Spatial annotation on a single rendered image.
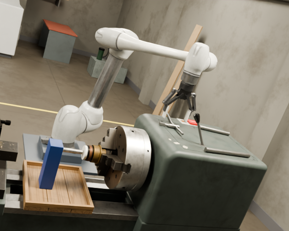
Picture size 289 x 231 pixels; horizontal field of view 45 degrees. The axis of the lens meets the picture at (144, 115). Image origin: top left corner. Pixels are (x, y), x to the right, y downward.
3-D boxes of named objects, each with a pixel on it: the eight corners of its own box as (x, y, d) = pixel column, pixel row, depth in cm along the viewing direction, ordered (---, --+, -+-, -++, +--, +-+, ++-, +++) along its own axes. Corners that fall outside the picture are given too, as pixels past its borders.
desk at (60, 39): (62, 51, 926) (68, 25, 906) (70, 64, 813) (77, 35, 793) (36, 44, 897) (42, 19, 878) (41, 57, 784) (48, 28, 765)
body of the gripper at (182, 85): (191, 82, 188) (186, 97, 191) (178, 78, 184) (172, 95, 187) (197, 86, 181) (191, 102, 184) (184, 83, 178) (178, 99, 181)
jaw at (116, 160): (122, 154, 170) (130, 163, 159) (120, 164, 171) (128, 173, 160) (101, 151, 165) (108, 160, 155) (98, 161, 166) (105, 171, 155)
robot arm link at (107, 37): (118, 28, 194) (130, 31, 206) (92, 22, 202) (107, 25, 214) (113, 52, 198) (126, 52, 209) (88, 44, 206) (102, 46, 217)
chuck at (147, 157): (119, 166, 196) (138, 118, 184) (135, 205, 170) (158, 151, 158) (114, 165, 195) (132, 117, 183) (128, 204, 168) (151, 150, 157)
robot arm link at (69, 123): (45, 134, 223) (53, 102, 216) (64, 130, 238) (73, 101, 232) (63, 145, 216) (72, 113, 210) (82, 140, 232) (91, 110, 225)
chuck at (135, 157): (114, 165, 195) (132, 117, 183) (128, 204, 168) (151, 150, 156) (98, 163, 191) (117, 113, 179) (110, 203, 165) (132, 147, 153)
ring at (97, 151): (104, 142, 172) (86, 139, 169) (108, 151, 164) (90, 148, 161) (99, 158, 175) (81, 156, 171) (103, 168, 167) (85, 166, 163)
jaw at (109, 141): (118, 152, 176) (119, 129, 180) (122, 150, 172) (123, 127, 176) (97, 149, 172) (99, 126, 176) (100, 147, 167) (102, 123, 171)
